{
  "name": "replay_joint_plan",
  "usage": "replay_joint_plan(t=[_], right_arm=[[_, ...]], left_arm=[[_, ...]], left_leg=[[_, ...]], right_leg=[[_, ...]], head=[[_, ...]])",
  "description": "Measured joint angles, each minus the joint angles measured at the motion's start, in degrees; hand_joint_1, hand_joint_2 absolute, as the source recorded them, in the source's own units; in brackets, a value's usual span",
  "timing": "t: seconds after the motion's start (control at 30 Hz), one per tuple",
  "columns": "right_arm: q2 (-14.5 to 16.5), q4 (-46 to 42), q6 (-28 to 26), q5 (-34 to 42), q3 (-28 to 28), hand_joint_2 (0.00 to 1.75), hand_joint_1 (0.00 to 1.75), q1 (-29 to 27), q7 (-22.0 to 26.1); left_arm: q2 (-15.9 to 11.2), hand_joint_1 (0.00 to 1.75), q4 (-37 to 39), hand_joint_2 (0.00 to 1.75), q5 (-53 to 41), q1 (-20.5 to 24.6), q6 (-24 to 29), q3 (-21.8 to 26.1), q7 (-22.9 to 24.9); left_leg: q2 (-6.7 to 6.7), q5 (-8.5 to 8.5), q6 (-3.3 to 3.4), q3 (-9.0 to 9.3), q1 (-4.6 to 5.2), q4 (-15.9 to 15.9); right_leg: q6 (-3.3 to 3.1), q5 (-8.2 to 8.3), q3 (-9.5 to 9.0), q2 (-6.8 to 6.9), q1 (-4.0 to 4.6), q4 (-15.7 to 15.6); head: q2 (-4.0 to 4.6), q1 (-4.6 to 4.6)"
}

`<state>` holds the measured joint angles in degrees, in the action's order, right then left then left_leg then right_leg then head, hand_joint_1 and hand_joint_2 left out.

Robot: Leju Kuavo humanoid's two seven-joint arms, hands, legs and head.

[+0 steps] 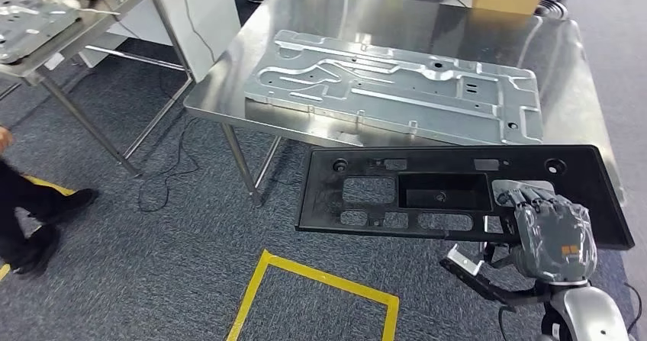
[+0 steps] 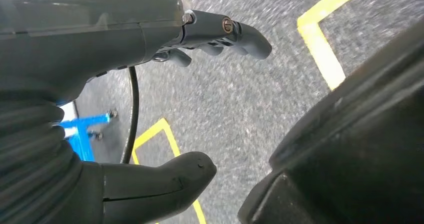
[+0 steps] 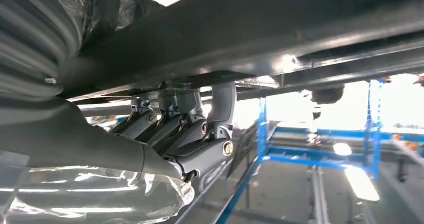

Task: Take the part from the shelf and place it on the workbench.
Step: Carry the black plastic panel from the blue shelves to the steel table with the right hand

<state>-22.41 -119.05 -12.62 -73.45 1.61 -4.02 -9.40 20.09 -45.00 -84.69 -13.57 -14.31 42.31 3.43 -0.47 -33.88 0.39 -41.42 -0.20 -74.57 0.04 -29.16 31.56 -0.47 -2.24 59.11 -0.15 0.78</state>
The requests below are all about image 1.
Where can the stainless steel workbench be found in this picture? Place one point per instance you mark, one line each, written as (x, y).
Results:
(404, 20)

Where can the black plastic plate part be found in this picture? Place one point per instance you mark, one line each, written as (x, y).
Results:
(323, 202)

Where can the stainless steel table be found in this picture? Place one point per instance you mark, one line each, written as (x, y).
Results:
(101, 12)

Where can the stamped sheet metal panel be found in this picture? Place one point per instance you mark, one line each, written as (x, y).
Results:
(404, 101)
(30, 30)

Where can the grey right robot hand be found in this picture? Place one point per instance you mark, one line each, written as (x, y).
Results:
(556, 242)

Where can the person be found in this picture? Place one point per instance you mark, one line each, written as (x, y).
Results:
(25, 212)

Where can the yellow floor tape square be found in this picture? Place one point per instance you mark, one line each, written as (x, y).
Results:
(323, 278)

